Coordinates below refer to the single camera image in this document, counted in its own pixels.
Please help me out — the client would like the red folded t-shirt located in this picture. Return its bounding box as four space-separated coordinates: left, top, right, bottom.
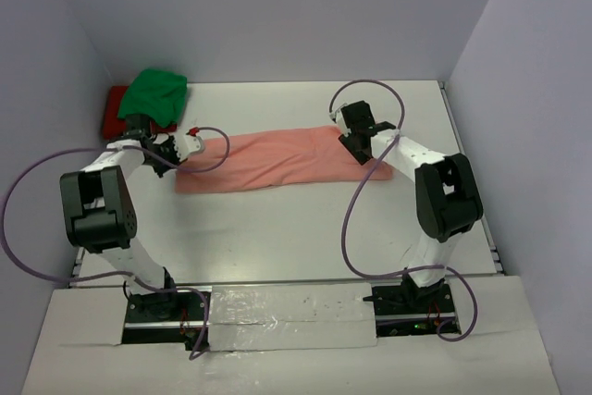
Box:
101 86 178 140

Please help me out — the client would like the green folded t-shirt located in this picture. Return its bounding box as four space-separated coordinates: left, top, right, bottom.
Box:
117 68 188 128

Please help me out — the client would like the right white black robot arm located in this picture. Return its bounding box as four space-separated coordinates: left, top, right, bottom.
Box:
330 101 483 313

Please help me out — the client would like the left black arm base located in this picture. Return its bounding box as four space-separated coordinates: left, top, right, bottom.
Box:
121 291 210 352

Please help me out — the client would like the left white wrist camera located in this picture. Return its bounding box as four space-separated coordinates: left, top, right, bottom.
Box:
176 127 205 158

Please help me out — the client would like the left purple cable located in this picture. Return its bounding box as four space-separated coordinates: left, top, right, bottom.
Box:
1 126 232 363

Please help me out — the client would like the purple cable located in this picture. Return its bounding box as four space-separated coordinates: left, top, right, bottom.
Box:
1 126 232 363
328 79 478 343

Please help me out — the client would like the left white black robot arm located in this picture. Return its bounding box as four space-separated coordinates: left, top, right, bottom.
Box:
59 114 181 320

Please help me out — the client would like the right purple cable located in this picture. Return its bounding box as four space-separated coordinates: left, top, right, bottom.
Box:
328 79 478 343

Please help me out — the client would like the silver tape patch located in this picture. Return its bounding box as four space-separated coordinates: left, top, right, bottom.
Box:
208 282 377 352

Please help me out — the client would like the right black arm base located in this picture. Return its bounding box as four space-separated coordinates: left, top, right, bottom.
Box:
363 284 461 338

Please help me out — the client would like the salmon pink t-shirt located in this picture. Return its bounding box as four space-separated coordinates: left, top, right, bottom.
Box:
175 126 375 194

